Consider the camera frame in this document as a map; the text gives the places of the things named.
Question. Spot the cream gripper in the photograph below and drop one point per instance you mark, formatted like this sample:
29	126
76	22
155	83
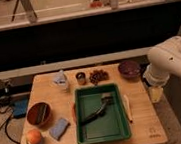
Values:
155	93

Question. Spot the dark red grape bunch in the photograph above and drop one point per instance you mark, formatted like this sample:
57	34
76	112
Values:
98	75

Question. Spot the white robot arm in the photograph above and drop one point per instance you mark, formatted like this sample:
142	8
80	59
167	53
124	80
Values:
164	59

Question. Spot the green plastic tray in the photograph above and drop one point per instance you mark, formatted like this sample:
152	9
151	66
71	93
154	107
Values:
112	126

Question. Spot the cream pen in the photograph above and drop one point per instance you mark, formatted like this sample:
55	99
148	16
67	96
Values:
127	107

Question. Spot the dark purple bowl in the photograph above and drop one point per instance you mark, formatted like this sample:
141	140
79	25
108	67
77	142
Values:
129	69

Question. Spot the black dish brush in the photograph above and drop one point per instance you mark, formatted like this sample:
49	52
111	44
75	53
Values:
106	100

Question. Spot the small dark metal cup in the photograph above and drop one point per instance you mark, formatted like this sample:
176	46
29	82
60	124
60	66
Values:
81	78

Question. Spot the blue sponge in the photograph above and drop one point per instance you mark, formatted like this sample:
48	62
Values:
59	128

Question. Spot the brown wooden bowl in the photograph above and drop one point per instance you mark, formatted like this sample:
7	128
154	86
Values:
39	114

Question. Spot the blue box on floor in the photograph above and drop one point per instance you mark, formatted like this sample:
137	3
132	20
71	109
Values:
20	108

